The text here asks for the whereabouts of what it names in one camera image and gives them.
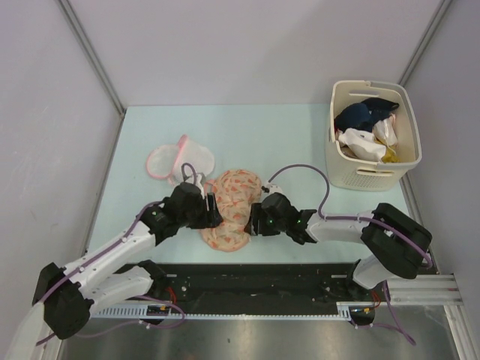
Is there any floral orange bra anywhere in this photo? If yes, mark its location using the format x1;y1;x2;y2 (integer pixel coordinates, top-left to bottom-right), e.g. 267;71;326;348
199;169;262;252

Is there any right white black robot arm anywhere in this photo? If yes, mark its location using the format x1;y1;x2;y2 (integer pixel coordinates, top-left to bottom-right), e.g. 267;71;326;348
244;193;433;301

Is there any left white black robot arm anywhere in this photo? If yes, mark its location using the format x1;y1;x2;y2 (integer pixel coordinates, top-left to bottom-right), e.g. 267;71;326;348
32;182;223;340

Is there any cream plastic laundry basket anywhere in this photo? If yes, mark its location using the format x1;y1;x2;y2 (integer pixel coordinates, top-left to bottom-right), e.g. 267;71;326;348
325;80;422;191

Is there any white pink plastic bag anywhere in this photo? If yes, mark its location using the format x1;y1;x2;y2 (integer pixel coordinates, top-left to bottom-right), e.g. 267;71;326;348
373;113;398;147

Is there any yellow garment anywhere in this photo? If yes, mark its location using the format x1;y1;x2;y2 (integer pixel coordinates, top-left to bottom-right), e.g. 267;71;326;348
375;138;400;164

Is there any dark navy garment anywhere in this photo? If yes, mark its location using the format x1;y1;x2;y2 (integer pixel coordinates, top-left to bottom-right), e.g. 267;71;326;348
334;97;400;132

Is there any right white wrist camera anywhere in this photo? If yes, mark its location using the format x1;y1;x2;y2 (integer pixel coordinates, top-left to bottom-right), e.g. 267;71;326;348
261;181;285;197

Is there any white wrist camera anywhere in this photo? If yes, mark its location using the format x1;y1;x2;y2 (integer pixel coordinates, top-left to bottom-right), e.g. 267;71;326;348
261;181;285;197
185;172;207;198

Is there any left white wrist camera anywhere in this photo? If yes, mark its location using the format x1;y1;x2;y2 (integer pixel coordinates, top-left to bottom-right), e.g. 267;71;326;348
185;172;207;198

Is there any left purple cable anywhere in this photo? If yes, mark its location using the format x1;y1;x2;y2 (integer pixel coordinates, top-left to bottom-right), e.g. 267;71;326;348
35;163;200;347

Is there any purple cable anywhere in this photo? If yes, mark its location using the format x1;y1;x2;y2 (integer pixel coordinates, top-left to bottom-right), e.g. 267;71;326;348
268;163;433;346
35;163;200;347

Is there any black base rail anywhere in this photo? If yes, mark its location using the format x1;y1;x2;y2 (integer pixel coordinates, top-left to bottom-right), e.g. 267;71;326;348
144;263;374;311

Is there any white slotted cable duct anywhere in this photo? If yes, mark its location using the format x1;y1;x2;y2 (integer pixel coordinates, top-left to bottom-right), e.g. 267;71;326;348
91;301;373;321

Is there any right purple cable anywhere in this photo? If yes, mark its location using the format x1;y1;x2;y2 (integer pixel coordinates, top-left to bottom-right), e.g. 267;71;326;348
268;163;433;346

